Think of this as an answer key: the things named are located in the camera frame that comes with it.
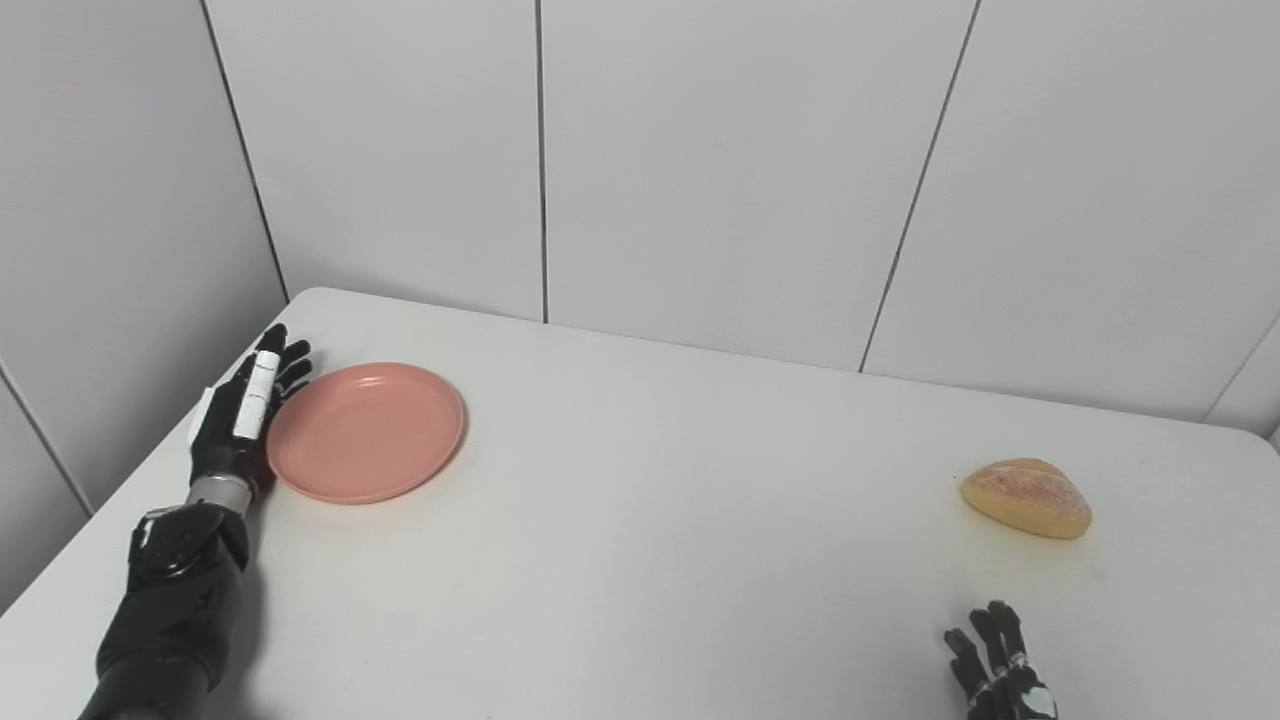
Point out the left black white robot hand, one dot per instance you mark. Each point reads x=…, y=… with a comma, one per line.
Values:
x=248, y=410

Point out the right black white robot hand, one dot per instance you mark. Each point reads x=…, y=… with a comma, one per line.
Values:
x=1000, y=675

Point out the pink round plate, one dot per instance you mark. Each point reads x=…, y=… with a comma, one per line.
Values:
x=365, y=432

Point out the golden bread roll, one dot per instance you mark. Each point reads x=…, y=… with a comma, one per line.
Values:
x=1028, y=498

